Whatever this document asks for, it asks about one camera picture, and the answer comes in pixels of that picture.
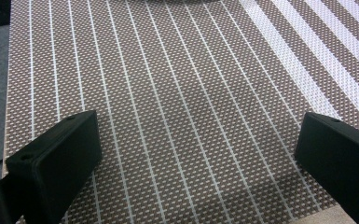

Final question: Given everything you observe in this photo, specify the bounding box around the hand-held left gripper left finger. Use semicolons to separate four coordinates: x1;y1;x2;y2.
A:
0;109;104;224

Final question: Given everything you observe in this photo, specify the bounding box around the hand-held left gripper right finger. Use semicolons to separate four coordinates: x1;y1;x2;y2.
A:
294;111;359;224

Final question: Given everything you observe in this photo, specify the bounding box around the brown striped woven placemat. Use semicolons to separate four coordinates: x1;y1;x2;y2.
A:
1;0;359;224

